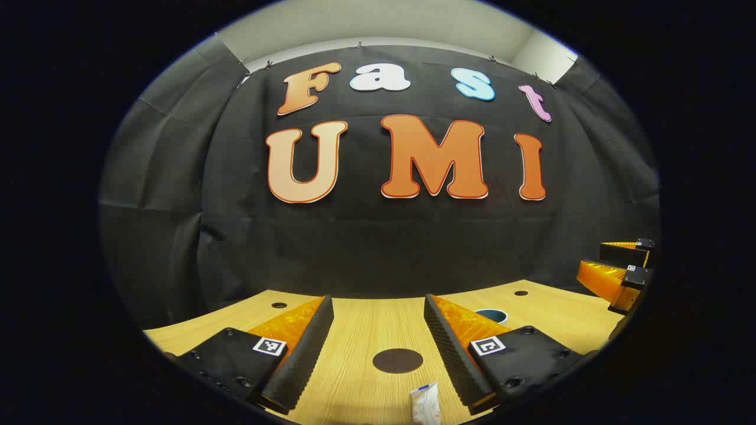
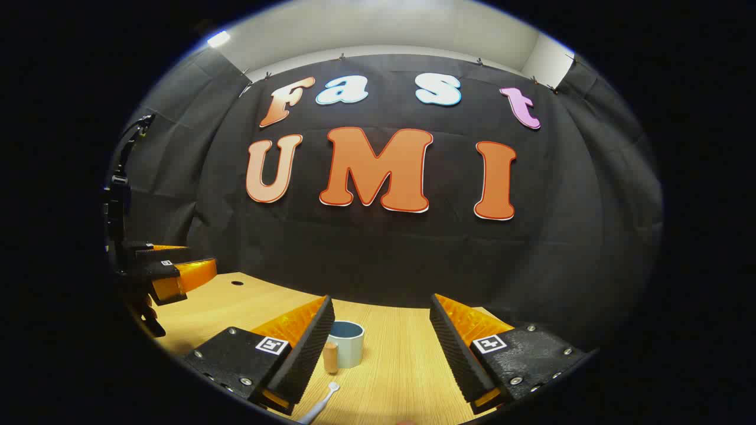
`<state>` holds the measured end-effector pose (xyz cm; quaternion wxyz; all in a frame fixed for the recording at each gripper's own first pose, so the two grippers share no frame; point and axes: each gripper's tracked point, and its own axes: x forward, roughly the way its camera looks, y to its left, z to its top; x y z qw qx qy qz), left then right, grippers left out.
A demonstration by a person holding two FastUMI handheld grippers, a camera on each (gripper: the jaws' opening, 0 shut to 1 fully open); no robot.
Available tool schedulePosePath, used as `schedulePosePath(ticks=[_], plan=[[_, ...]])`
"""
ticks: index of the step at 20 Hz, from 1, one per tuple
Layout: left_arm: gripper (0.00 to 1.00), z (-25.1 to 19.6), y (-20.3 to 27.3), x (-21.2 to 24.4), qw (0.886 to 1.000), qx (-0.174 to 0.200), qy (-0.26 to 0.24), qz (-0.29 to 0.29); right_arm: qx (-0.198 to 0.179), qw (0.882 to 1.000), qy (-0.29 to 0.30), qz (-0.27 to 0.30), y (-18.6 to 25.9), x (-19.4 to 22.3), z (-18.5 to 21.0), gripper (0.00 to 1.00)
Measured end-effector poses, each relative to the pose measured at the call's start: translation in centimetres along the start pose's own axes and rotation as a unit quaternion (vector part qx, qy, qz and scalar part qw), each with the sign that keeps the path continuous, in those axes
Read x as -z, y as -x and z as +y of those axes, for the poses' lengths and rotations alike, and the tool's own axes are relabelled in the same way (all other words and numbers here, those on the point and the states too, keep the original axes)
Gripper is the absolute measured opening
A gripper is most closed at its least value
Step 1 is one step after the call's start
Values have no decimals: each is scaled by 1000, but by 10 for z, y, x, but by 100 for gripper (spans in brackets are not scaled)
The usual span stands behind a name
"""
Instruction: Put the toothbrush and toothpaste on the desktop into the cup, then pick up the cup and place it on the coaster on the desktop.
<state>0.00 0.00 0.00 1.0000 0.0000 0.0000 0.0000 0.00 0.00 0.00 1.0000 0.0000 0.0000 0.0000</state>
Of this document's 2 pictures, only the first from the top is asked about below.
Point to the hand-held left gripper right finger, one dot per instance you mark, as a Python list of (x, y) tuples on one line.
[(452, 360)]

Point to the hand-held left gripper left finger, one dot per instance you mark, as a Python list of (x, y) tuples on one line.
[(304, 360)]

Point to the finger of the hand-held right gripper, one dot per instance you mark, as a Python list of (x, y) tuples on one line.
[(623, 255), (602, 280)]

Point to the white toothpaste tube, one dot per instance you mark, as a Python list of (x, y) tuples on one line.
[(425, 404)]

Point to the dark round coaster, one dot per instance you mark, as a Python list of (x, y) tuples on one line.
[(397, 360)]

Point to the wooden desktop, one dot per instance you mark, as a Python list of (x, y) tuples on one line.
[(354, 330)]

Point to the black backdrop cloth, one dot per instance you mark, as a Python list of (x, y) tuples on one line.
[(366, 248)]

